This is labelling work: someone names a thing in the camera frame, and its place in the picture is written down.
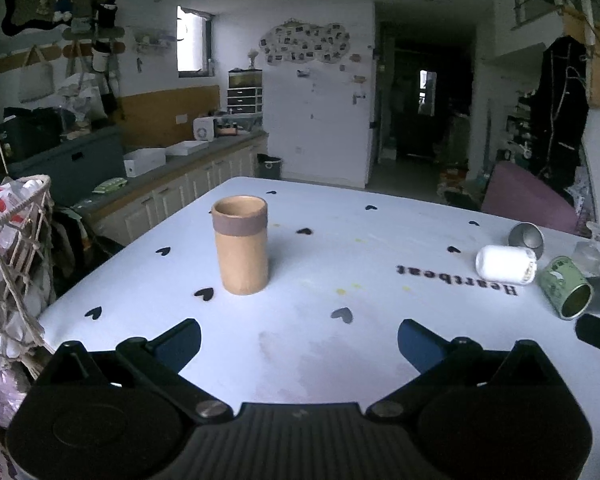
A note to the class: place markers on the metal cup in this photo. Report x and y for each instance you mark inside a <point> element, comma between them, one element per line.
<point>527,237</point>

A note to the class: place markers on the grey storage box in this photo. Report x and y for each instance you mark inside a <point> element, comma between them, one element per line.
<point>70,165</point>

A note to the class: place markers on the white countertop appliance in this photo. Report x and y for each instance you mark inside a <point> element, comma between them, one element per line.
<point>203,129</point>

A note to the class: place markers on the black hanging coat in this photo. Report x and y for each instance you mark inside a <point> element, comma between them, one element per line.
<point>562,110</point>

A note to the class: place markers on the white heart print tablecloth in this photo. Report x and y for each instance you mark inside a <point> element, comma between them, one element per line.
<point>330,260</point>

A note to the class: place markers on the window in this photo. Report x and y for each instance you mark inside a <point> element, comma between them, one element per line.
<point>192,42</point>

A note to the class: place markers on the open white box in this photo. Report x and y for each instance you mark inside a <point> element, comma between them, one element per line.
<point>144,161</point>

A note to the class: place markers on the cloud shaped photo board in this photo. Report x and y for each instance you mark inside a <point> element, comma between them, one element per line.
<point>305,42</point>

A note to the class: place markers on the clear glass cup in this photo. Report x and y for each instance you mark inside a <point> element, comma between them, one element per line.
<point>591,257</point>

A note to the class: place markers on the brown paper cup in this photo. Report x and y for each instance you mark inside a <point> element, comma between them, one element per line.
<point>241,250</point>

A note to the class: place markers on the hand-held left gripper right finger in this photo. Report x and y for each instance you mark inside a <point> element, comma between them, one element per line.
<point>416,344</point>

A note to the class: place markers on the pink patterned bag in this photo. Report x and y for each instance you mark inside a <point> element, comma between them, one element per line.
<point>0,395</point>

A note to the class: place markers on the white cup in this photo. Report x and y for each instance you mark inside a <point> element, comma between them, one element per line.
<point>505,262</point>

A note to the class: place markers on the white cabinet counter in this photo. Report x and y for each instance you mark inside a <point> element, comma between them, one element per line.
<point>180,185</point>

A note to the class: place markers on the glass tank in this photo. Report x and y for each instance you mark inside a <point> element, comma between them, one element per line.
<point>245,79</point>

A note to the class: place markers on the black bag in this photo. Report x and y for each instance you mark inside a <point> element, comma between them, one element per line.
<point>30,127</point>

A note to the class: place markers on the small drawer organizer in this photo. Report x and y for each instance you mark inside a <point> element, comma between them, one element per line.
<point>245,100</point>

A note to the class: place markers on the black trash bin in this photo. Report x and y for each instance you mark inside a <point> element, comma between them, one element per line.
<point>269,166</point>

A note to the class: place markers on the green tin can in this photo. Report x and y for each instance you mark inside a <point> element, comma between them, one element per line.
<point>562,285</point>

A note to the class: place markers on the flat white box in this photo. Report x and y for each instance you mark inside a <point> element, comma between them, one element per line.
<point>187,147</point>

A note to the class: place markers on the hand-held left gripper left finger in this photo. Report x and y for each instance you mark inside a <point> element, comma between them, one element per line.
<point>181,344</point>

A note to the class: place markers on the white tote bag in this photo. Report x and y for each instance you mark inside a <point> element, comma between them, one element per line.
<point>36,80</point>

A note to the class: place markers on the green packet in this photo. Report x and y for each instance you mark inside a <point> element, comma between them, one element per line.
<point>110,186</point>

